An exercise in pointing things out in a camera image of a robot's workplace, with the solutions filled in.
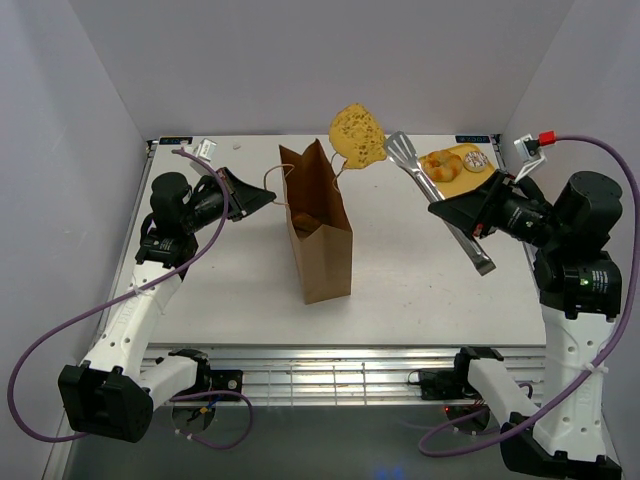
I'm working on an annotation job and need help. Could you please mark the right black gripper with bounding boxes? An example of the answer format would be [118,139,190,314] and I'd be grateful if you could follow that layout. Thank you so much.
[427,167,565,248]

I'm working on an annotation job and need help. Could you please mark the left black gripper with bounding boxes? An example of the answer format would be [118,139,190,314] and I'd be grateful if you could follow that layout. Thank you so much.
[182,167,276,233]

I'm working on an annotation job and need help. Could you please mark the twisted golden bread roll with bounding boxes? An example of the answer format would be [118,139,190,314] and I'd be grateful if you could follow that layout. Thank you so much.
[420,150,463,182]

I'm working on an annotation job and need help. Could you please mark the white frosted donut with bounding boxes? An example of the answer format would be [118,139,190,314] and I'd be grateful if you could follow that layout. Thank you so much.
[463,150,489,173]

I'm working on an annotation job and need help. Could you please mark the small brown round bun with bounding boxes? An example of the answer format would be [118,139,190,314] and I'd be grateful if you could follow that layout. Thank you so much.
[291,213,319,233]

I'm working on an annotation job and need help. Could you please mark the metal tongs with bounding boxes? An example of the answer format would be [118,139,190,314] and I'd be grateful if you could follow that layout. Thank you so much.
[384,131,496,276]

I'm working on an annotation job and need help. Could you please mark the brown paper bag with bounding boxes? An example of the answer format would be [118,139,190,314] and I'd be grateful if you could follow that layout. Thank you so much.
[279,139,353,305]

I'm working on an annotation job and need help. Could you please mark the herb bread slice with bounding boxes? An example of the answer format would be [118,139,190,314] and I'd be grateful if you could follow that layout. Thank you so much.
[328,103,387,170]

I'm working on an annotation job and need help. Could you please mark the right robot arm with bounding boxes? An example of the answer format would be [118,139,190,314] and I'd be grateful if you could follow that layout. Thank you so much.
[430,170,622,479]

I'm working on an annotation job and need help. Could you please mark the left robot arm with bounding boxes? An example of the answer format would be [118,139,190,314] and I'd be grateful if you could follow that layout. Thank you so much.
[58,167,276,443]

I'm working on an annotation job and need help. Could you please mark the right corner label sticker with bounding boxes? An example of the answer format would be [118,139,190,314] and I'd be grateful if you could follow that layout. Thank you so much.
[455,135,491,144]

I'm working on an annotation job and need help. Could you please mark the corner label sticker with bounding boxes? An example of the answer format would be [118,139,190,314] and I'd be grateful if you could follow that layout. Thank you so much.
[158,137,193,146]
[455,135,491,144]

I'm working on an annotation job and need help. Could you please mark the left corner label sticker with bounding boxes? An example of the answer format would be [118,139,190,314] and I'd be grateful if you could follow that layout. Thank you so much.
[158,137,193,146]

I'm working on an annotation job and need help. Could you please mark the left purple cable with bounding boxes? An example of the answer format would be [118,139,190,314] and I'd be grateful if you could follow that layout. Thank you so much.
[5,149,254,449]

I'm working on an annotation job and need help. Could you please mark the purple cable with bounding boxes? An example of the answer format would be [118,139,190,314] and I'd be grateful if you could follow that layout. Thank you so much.
[399,130,640,459]
[5,149,254,449]

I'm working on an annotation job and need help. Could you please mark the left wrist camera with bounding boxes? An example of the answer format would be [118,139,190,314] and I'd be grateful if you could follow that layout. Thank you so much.
[193,138,217,162]

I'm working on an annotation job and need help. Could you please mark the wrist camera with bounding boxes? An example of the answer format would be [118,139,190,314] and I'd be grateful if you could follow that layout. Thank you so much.
[193,138,217,162]
[514,134,547,182]

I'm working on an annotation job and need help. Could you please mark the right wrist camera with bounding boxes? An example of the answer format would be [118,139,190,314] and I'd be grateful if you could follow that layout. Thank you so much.
[514,134,547,182]

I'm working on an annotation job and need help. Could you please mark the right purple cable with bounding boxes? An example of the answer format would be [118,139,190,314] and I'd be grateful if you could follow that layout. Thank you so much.
[399,130,640,459]

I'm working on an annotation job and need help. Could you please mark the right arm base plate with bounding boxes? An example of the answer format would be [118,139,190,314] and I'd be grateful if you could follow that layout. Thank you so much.
[418,370,480,401]

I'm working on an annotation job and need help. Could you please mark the aluminium frame rail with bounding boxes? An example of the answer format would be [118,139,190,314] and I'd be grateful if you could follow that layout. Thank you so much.
[64,344,601,407]

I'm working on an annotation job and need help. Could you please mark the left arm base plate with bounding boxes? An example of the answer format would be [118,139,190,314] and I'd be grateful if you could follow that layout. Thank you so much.
[204,369,244,402]

